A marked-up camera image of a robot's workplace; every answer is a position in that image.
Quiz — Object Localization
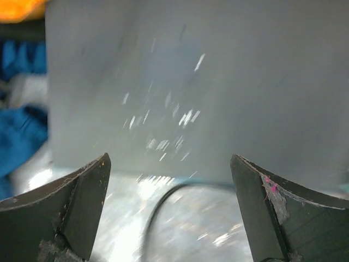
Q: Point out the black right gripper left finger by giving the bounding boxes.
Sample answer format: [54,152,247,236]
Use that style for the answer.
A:
[1,153,111,261]

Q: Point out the black cable with teal plug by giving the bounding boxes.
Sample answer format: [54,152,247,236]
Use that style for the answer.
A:
[143,183,238,262]

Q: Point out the orange Mickey Mouse pillow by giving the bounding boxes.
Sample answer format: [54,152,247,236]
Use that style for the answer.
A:
[0,0,47,24]

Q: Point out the dark grey network switch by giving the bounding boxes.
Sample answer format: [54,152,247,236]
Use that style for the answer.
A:
[46,1,348,191]

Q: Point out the blue and black jacket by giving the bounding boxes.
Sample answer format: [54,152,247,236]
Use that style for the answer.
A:
[1,40,49,200]

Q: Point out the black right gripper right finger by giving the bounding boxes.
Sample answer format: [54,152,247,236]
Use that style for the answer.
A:
[231,154,348,261]

